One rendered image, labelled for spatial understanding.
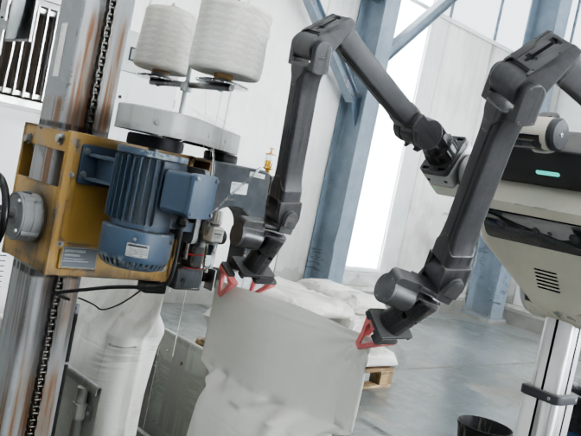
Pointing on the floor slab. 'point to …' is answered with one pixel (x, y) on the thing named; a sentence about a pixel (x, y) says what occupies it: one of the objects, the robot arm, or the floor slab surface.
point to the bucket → (481, 426)
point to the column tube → (17, 333)
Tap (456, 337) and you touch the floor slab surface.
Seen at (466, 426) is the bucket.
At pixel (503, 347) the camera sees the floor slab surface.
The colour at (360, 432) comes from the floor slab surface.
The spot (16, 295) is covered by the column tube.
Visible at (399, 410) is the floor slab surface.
